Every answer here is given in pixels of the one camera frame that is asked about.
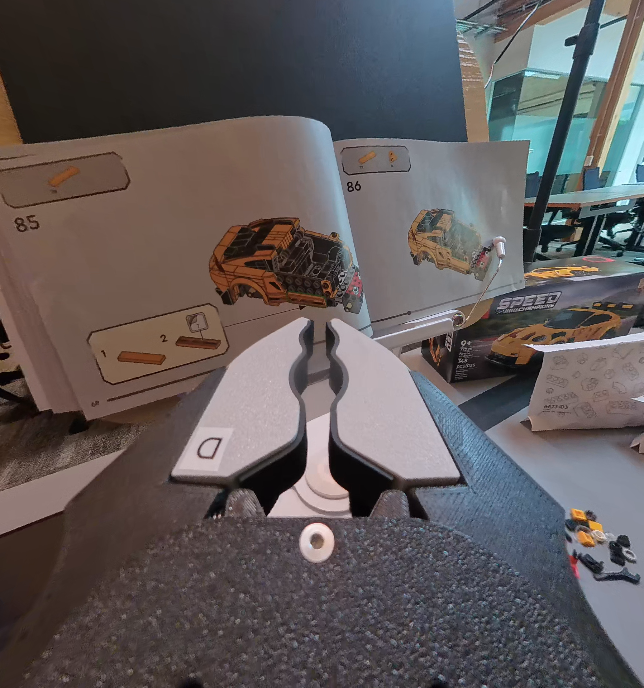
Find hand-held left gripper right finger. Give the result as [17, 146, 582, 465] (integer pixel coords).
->
[326, 318, 462, 516]

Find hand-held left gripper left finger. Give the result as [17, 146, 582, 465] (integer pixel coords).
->
[170, 317, 314, 516]

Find lego instruction booklet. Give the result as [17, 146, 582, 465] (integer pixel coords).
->
[0, 115, 532, 422]

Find pile of small lego pieces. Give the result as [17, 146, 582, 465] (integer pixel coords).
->
[564, 508, 641, 585]

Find black lego set box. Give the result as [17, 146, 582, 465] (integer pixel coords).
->
[421, 262, 644, 383]

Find white book stand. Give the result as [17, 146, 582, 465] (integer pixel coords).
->
[268, 235, 508, 519]

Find wooden desk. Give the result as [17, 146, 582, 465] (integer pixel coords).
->
[525, 182, 644, 259]

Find black metal pole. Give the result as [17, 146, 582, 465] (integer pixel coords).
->
[525, 0, 607, 265]

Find wooden post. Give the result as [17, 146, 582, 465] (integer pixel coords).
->
[588, 0, 644, 170]

